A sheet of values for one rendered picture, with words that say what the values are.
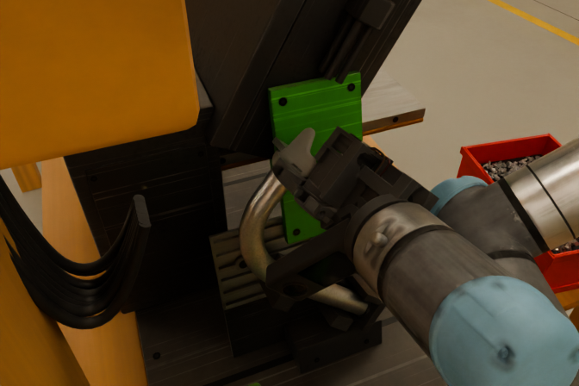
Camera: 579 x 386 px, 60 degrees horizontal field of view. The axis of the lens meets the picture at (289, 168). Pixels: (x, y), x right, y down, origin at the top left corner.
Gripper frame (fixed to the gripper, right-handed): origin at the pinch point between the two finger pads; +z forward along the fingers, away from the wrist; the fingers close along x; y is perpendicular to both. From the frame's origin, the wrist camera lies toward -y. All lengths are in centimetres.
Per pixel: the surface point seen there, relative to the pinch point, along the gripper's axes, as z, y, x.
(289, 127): 2.4, 3.9, 1.9
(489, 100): 174, 74, -182
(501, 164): 27, 22, -57
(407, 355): -4.1, -13.1, -31.8
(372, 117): 15.0, 11.7, -15.3
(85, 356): 13.7, -41.6, 1.3
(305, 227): 2.6, -5.7, -8.6
